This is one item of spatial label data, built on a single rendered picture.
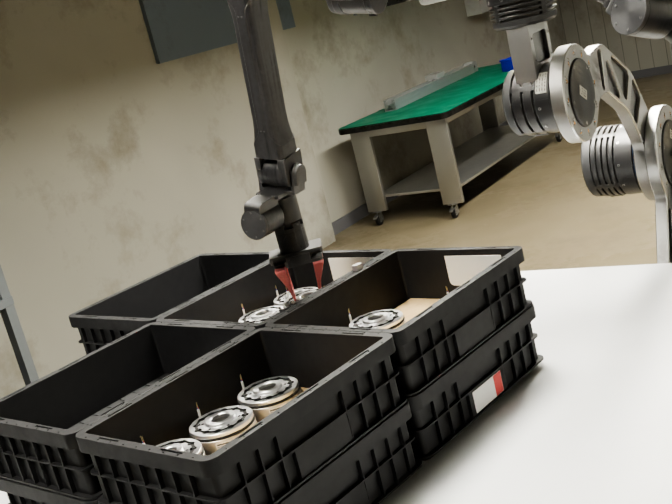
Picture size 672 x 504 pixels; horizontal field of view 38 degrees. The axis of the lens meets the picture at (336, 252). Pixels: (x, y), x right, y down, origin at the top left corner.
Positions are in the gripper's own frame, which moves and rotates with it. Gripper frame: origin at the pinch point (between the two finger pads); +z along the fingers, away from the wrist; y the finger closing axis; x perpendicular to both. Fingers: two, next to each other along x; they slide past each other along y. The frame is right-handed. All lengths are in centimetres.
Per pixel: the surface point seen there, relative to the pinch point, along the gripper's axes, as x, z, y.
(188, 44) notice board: 366, -44, -42
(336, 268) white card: 18.5, 2.0, 6.5
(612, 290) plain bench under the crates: 17, 22, 63
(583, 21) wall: 817, 43, 308
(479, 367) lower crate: -25.6, 12.9, 25.9
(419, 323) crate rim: -36.5, -1.6, 17.1
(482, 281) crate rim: -22.8, -0.9, 30.0
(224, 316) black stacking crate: 11.4, 3.8, -18.1
